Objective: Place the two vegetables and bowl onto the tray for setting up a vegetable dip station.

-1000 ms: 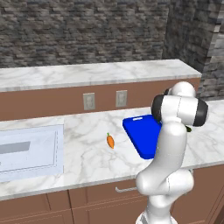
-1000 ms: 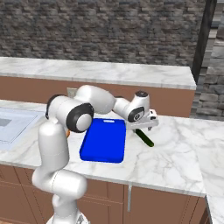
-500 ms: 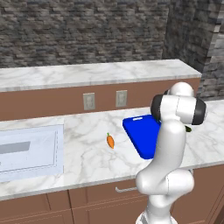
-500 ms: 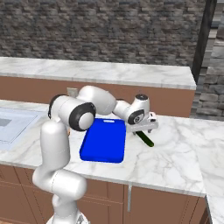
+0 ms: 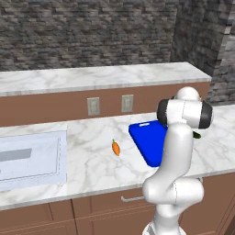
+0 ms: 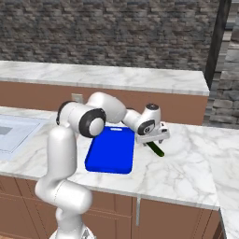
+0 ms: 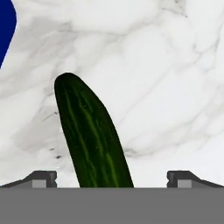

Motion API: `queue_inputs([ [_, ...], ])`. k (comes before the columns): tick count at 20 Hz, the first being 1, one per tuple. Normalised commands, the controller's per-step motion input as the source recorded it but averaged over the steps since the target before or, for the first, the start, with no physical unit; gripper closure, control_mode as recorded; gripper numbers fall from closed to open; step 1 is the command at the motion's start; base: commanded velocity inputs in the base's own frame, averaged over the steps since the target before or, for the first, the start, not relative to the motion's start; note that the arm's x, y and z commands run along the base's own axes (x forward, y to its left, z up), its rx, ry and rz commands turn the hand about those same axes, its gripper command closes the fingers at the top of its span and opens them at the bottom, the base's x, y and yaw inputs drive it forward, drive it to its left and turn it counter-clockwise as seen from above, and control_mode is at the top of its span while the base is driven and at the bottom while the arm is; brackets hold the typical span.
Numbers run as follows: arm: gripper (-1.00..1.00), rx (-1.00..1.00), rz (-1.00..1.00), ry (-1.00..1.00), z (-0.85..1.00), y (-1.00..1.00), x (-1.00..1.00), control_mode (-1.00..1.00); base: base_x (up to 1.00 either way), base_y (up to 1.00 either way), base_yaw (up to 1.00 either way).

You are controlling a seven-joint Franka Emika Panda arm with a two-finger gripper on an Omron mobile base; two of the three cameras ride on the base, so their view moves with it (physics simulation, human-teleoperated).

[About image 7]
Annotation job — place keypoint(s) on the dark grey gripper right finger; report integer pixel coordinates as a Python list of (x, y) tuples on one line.
[(180, 178)]

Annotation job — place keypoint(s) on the dark blue bowl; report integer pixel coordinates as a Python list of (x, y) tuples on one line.
[(5, 26)]

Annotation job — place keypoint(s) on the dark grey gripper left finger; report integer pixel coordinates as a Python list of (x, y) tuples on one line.
[(43, 178)]

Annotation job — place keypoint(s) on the dark green cucumber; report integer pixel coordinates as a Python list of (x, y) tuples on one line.
[(90, 134)]

